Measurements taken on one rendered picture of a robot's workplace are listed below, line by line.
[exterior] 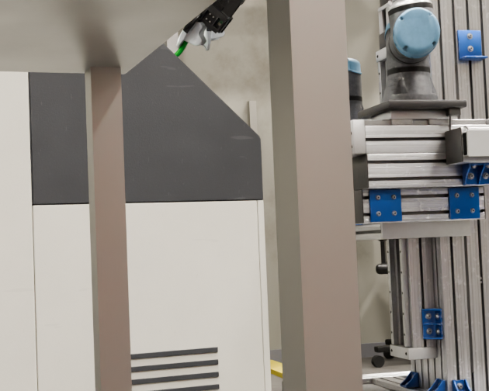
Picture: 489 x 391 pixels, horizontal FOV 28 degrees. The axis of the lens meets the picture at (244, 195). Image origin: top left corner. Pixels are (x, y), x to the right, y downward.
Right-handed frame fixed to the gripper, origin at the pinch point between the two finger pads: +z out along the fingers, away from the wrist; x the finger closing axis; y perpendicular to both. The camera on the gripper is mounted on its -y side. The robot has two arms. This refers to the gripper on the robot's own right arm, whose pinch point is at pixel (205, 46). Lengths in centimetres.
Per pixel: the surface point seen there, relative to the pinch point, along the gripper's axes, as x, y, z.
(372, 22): 244, 198, -73
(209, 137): -33.7, -12.5, 30.6
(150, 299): -34, -29, 70
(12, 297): -34, -62, 67
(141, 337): -34, -32, 79
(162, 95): -33.7, -24.2, 20.4
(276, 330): 253, 131, 106
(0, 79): -34, -63, 17
